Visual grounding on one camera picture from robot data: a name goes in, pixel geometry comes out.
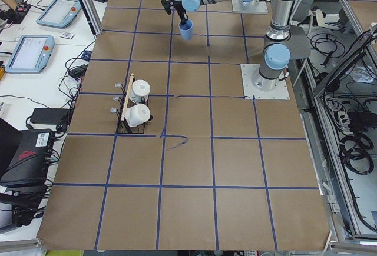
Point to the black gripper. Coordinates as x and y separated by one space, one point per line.
179 9

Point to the light blue plastic cup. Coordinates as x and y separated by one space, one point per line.
186 29

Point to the white ceramic mug rear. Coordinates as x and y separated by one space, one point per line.
140 90

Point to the white ceramic mug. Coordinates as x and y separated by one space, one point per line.
138 114
140 90

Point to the white ceramic mug front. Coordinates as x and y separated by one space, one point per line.
138 114

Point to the upper teach pendant tablet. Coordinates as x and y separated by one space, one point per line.
60 13

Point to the teach pendant tablet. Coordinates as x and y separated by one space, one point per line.
31 54
60 13

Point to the brown paper table cover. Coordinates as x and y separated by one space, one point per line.
212 170

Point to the lower teach pendant tablet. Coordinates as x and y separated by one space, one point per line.
31 54

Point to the black power adapter brick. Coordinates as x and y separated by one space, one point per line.
49 116

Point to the black gamepad controller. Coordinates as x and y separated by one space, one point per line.
16 16

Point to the black computer box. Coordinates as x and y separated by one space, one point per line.
25 156

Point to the wooden rack handle bar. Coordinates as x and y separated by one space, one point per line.
127 96

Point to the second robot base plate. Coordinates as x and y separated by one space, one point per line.
250 6

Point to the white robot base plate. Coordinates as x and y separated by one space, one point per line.
257 87

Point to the aluminium frame post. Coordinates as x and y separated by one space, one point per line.
92 17

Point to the black wire mug rack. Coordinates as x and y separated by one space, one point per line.
123 127

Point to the aluminium side frame rail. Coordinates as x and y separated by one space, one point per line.
335 88

